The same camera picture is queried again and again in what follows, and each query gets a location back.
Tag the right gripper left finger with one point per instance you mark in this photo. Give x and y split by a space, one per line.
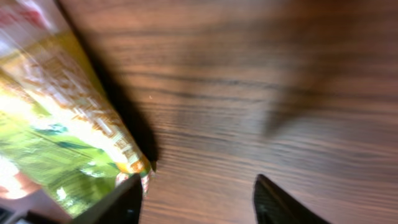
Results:
121 206

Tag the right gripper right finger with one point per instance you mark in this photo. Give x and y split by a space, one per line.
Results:
272 205

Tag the green yellow snack pouch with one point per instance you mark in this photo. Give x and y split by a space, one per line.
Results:
57 125

